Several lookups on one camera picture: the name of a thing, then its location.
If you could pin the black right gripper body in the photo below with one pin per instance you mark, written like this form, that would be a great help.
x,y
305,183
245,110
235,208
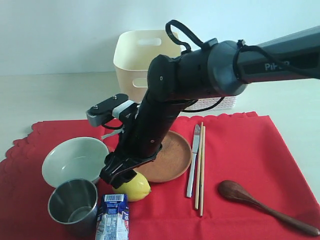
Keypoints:
x,y
143,139

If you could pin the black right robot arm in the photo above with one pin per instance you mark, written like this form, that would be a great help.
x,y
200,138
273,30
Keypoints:
x,y
216,69

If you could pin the yellow lemon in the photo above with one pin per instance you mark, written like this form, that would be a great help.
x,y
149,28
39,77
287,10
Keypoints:
x,y
136,189

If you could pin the red cloth placemat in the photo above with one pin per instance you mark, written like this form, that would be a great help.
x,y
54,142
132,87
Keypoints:
x,y
242,147

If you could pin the left wooden chopstick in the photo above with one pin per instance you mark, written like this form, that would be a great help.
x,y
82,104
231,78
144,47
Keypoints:
x,y
198,174

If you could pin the silver table knife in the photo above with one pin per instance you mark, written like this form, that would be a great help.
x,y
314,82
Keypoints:
x,y
194,152

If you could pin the brown round plate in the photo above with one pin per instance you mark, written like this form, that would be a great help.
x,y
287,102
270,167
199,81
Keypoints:
x,y
171,162

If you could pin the dark wooden spoon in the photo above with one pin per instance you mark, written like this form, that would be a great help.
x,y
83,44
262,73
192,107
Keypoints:
x,y
233,191

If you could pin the white lattice plastic basket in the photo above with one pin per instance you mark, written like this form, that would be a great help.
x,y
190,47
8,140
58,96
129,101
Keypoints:
x,y
227,103

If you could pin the cream plastic bin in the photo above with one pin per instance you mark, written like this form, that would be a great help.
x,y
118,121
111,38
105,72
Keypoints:
x,y
133,54

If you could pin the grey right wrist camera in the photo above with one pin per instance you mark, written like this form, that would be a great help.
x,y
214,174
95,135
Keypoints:
x,y
116,107

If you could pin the stainless steel cup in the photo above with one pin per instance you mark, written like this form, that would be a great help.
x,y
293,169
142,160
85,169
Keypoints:
x,y
74,204

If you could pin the grey ceramic bowl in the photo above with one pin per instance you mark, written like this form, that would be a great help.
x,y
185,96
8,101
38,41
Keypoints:
x,y
76,158

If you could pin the blue white milk carton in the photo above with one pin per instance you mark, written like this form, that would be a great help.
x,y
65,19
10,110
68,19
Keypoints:
x,y
113,218

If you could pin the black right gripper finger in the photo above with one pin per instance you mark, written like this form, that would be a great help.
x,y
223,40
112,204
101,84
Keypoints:
x,y
114,164
123,178

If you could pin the right wooden chopstick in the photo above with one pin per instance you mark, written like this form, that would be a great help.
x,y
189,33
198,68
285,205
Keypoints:
x,y
202,172

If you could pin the wooden chopstick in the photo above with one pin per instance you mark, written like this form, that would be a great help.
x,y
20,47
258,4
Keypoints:
x,y
198,174
202,172

